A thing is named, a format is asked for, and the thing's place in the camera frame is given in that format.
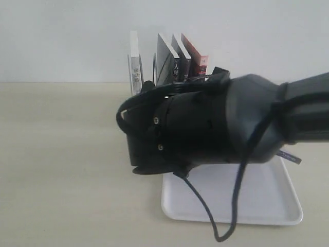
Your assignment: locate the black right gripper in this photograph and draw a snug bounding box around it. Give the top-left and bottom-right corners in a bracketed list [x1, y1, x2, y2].
[125, 84, 232, 175]

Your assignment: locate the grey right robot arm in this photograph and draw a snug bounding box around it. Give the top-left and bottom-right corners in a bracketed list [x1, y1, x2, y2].
[124, 74, 328, 175]

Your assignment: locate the grey white cover book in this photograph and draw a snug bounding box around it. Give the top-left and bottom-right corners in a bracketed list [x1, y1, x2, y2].
[128, 31, 143, 96]

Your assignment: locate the black white spine book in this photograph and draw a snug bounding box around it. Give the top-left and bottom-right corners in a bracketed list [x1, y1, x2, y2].
[156, 33, 179, 85]

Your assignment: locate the red teal spine book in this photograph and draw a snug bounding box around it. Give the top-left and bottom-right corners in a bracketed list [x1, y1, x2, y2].
[181, 33, 209, 77]

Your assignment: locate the white plastic tray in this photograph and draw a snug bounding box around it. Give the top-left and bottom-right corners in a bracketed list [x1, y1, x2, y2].
[161, 157, 303, 226]

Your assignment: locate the black camera cable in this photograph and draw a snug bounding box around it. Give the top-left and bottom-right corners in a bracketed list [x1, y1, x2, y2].
[115, 77, 291, 243]

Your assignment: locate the white wire book rack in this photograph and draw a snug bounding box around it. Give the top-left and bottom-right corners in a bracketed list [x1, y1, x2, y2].
[126, 52, 158, 96]

